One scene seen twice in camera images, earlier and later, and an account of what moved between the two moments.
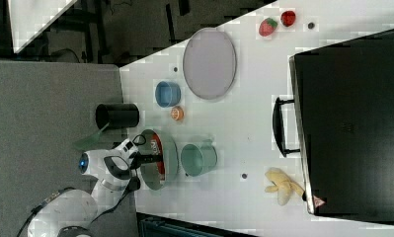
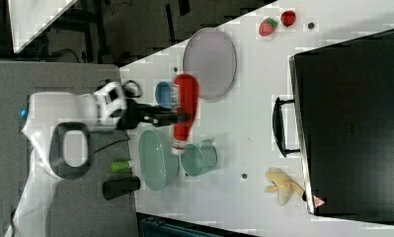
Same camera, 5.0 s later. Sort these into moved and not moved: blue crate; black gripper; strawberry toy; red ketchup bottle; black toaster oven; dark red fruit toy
Moved: black gripper; red ketchup bottle
Not moved: dark red fruit toy; strawberry toy; blue crate; black toaster oven
